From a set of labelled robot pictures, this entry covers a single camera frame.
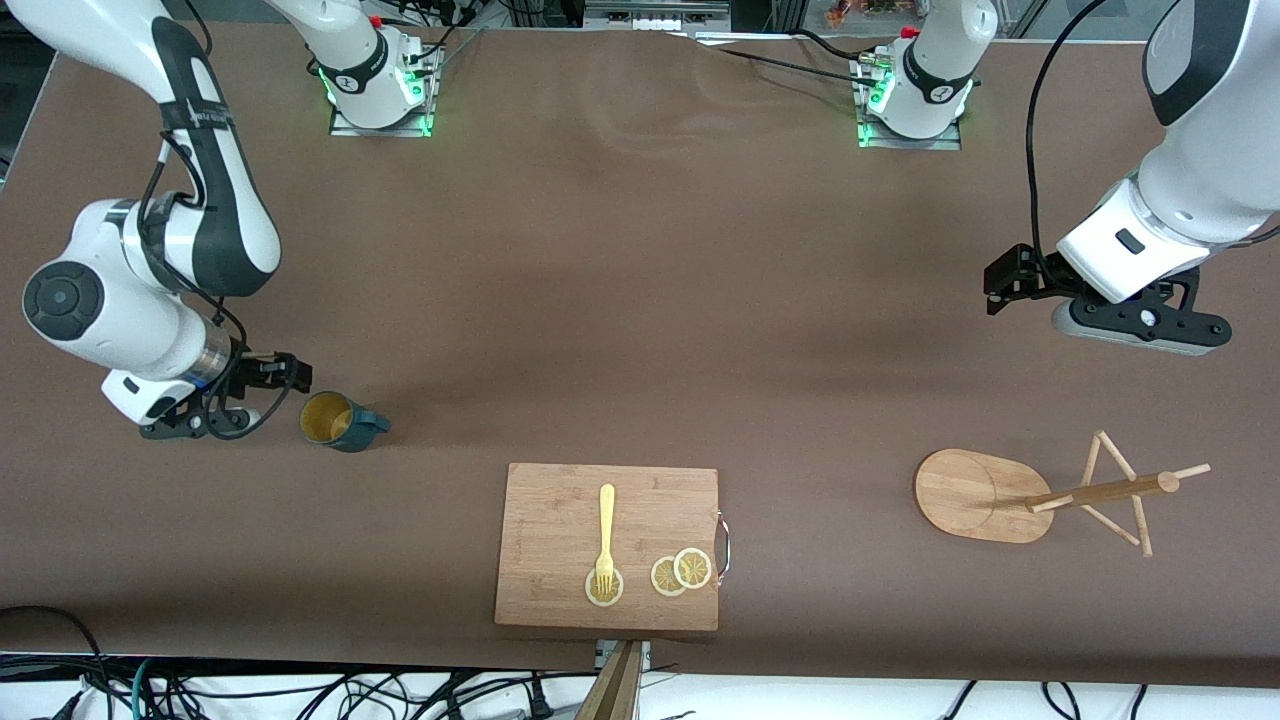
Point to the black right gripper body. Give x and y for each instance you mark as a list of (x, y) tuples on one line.
[(249, 371)]

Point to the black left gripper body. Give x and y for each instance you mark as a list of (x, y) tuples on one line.
[(1040, 276)]

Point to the teal cup with yellow inside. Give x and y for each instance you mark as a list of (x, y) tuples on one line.
[(350, 432)]

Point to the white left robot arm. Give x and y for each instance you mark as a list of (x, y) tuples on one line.
[(1200, 170)]

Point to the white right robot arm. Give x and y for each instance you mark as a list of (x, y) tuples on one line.
[(150, 300)]

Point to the wooden cup rack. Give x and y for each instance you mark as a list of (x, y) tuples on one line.
[(970, 495)]

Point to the wooden cutting board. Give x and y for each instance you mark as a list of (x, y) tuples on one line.
[(560, 520)]

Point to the brown table cover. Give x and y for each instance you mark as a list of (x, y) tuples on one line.
[(600, 300)]

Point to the yellow plastic fork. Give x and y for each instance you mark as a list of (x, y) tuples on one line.
[(606, 520)]

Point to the lemon slice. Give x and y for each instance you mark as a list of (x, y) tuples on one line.
[(592, 596), (662, 578), (693, 568)]

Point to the wooden beam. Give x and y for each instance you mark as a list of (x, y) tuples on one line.
[(612, 690)]

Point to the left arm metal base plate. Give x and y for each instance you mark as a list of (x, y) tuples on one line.
[(910, 142)]

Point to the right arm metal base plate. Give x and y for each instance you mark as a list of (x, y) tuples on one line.
[(355, 128)]

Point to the small metal bracket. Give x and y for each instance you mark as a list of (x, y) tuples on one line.
[(603, 652)]

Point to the grey metal rail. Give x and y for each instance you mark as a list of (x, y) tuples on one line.
[(655, 12)]

